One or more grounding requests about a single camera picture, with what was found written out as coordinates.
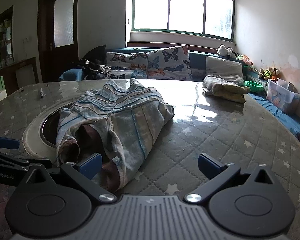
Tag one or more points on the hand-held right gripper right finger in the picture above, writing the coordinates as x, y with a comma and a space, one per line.
210, 166

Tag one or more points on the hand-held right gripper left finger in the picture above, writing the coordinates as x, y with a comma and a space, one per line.
91, 166

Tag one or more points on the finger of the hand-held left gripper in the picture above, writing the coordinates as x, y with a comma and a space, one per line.
12, 162
6, 143

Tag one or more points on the blue striped sweater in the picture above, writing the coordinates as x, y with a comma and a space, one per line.
130, 112

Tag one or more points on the black and white clothes pile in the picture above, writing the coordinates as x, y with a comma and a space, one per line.
97, 72

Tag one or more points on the grey quilted star table cover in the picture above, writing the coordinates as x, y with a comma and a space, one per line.
215, 135

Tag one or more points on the marker pen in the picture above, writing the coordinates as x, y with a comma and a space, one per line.
42, 93

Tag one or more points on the folded yellowish cloth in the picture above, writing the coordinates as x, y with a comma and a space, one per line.
225, 88

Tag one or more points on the wooden glass cabinet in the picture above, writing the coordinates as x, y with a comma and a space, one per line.
5, 55

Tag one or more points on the green bowl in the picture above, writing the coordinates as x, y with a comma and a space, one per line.
252, 86

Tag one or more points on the blue corner sofa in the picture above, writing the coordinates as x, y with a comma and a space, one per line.
290, 122

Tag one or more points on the dark wooden door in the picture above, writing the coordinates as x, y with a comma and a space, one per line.
46, 55

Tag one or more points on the white pillow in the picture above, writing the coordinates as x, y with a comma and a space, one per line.
223, 68

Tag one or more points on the clear plastic storage box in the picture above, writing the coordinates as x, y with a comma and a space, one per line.
282, 97

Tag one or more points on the long butterfly print cushion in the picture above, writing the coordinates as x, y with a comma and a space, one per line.
126, 65

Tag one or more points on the black bag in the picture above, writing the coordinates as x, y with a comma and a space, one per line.
96, 55

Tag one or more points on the square butterfly print cushion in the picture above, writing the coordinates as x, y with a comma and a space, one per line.
168, 62

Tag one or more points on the pink plush toy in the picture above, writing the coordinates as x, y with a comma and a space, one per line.
246, 60

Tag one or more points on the brown plush toy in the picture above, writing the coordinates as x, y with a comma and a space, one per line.
275, 72

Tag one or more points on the white and black plush toy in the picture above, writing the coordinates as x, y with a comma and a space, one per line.
226, 50

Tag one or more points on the green framed window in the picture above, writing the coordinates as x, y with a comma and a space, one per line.
182, 10

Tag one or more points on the wall light switch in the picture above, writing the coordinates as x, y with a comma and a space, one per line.
27, 39

